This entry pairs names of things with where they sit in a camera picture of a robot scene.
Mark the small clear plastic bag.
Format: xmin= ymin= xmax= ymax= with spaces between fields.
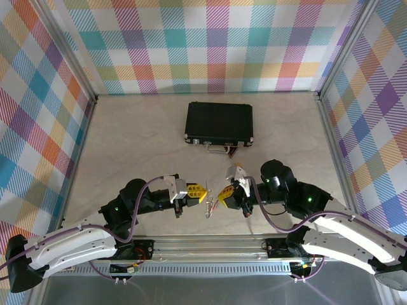
xmin=203 ymin=193 xmax=223 ymax=220

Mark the perforated metal strip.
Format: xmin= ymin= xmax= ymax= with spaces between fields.
xmin=65 ymin=264 xmax=293 ymax=276

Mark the black briefcase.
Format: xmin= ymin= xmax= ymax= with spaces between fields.
xmin=184 ymin=101 xmax=255 ymax=149

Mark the grey metal plate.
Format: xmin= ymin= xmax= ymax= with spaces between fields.
xmin=30 ymin=274 xmax=394 ymax=305

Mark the silver briefcase handle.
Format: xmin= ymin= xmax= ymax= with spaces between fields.
xmin=204 ymin=141 xmax=232 ymax=155

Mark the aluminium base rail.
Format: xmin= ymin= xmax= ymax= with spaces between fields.
xmin=132 ymin=234 xmax=306 ymax=264

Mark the aluminium floor rail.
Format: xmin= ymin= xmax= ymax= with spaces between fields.
xmin=316 ymin=93 xmax=362 ymax=225
xmin=59 ymin=97 xmax=99 ymax=223

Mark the aluminium frame post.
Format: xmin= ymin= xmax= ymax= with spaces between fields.
xmin=31 ymin=0 xmax=99 ymax=103
xmin=316 ymin=0 xmax=382 ymax=99

